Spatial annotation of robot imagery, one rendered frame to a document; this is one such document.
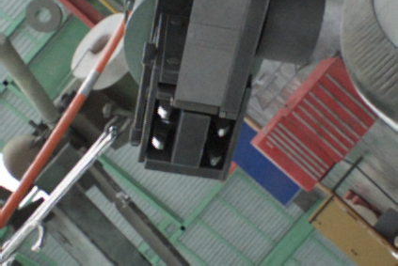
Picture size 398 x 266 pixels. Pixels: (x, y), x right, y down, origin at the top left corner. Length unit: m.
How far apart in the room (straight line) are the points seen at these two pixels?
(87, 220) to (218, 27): 0.83
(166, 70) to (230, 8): 0.08
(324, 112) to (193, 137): 4.96
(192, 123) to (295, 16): 0.12
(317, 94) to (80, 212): 4.35
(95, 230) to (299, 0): 0.85
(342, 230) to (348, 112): 5.12
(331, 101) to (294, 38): 5.00
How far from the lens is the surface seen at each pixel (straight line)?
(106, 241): 1.21
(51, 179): 1.22
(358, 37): 0.57
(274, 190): 9.73
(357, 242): 10.56
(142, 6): 0.59
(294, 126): 5.49
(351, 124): 5.51
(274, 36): 0.45
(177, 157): 0.49
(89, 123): 1.25
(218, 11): 0.42
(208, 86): 0.45
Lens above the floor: 1.45
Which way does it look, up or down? 1 degrees down
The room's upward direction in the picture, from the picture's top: 139 degrees counter-clockwise
